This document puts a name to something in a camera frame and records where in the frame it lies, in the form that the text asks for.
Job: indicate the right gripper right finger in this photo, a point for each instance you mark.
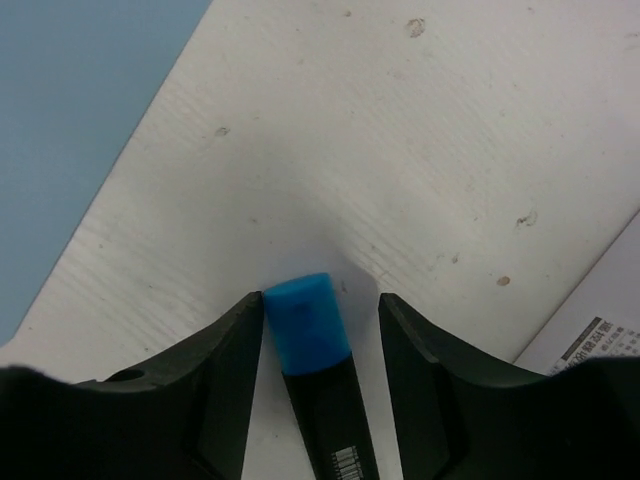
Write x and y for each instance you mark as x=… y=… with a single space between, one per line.
x=461 y=413

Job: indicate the blue clipboard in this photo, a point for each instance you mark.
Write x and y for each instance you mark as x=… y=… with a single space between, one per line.
x=76 y=79

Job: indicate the left white divided organizer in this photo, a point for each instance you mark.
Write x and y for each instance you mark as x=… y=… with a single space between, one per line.
x=600 y=318

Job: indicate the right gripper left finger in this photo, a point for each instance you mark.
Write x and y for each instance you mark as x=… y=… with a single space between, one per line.
x=183 y=413

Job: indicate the blue cap black highlighter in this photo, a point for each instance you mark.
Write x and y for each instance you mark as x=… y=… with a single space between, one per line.
x=320 y=376

